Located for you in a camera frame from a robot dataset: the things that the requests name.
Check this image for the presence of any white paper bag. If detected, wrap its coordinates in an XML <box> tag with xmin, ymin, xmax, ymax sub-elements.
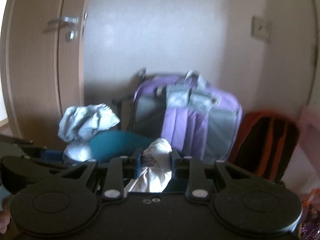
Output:
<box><xmin>124</xmin><ymin>138</ymin><xmax>172</xmax><ymax>195</ymax></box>

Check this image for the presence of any white purple wrapper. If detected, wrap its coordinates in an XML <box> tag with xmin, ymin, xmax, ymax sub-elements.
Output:
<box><xmin>58</xmin><ymin>103</ymin><xmax>120</xmax><ymax>164</ymax></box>

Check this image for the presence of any teal plastic trash bin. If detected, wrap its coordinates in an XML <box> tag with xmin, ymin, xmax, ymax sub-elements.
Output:
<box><xmin>88</xmin><ymin>131</ymin><xmax>156</xmax><ymax>163</ymax></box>

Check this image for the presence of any purple grey backpack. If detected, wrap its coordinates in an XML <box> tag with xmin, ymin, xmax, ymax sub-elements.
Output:
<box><xmin>128</xmin><ymin>70</ymin><xmax>242</xmax><ymax>164</ymax></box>

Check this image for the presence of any red black backpack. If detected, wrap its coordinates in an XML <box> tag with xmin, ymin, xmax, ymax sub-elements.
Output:
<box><xmin>228</xmin><ymin>111</ymin><xmax>300</xmax><ymax>183</ymax></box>

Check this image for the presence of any beige wooden door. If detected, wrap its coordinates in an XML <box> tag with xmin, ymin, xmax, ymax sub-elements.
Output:
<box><xmin>1</xmin><ymin>0</ymin><xmax>89</xmax><ymax>150</ymax></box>

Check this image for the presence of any black trolley handle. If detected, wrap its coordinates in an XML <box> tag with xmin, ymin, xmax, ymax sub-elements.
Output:
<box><xmin>111</xmin><ymin>67</ymin><xmax>146</xmax><ymax>131</ymax></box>

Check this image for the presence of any silver door handle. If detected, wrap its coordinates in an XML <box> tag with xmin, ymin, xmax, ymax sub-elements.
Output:
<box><xmin>47</xmin><ymin>16</ymin><xmax>79</xmax><ymax>27</ymax></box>

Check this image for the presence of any beige wall socket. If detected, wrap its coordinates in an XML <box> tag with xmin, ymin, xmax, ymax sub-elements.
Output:
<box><xmin>251</xmin><ymin>15</ymin><xmax>272</xmax><ymax>43</ymax></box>

